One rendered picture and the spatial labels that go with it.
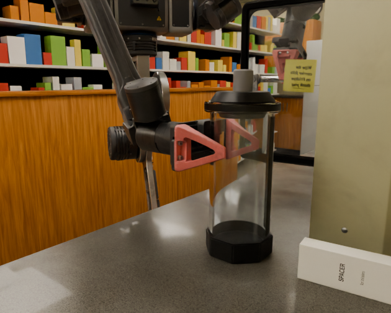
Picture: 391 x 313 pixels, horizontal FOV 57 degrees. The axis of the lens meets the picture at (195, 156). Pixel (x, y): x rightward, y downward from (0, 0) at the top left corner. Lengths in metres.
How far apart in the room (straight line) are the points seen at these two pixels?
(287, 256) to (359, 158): 0.18
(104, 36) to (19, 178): 1.77
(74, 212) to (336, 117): 2.28
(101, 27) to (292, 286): 0.56
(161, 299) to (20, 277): 0.20
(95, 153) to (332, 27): 2.26
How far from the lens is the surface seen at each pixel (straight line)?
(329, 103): 0.58
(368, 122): 0.57
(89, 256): 0.58
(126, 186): 2.90
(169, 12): 1.44
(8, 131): 2.36
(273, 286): 0.49
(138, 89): 0.58
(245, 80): 0.51
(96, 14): 0.76
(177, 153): 0.51
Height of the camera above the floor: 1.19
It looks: 12 degrees down
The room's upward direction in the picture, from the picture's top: straight up
